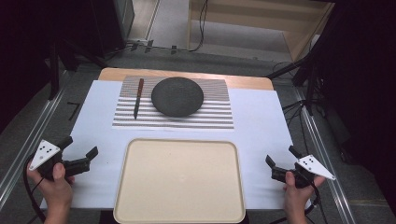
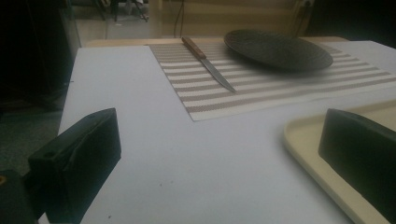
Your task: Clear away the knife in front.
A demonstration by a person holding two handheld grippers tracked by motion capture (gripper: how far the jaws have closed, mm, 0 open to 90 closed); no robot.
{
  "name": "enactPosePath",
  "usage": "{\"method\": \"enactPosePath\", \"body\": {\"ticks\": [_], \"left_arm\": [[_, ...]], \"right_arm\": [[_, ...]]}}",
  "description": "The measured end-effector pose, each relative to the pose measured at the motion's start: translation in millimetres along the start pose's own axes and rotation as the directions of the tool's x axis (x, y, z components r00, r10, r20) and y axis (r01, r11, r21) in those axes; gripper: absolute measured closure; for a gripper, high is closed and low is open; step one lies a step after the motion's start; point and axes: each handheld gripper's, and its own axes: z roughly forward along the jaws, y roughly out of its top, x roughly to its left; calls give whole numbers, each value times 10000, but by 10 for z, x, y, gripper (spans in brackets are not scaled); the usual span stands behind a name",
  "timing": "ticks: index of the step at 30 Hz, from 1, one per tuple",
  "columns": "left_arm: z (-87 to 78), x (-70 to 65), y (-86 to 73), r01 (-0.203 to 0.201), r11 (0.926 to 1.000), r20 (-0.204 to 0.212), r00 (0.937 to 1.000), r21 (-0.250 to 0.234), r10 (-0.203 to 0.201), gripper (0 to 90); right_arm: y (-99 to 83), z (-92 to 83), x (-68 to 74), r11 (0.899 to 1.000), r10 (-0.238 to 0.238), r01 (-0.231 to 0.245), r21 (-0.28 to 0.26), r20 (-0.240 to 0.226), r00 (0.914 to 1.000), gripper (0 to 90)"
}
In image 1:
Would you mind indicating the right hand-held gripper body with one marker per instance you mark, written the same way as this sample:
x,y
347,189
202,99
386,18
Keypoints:
x,y
314,165

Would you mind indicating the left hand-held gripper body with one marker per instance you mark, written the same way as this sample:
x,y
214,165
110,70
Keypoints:
x,y
46,154

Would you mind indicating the person's right hand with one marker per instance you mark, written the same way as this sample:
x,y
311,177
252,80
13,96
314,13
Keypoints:
x,y
297,197

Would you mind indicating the person's left hand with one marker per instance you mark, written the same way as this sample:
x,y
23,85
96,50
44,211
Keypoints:
x,y
57,191

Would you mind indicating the white table sheet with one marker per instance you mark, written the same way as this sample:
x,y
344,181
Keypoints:
x,y
258,124

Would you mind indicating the black metal stand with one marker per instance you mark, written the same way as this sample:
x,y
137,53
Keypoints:
x,y
54,71

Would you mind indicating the striped placemat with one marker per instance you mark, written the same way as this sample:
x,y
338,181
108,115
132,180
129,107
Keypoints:
x,y
211,118

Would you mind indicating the black tripod stand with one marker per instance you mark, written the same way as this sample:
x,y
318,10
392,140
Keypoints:
x,y
306,77

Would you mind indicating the dark curtain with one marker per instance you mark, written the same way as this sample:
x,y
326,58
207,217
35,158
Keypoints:
x,y
364,93

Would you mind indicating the beige tray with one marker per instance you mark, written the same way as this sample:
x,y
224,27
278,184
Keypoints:
x,y
180,180

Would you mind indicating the dark grey round plate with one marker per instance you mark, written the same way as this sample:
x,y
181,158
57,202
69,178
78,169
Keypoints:
x,y
177,96

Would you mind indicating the wooden shelf unit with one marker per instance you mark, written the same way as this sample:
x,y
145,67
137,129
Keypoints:
x,y
299,34

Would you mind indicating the black cabinet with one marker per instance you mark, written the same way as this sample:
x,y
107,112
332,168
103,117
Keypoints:
x,y
109,25

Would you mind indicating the metal floor rail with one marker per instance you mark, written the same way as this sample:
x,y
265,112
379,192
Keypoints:
x,y
320,149
31,137

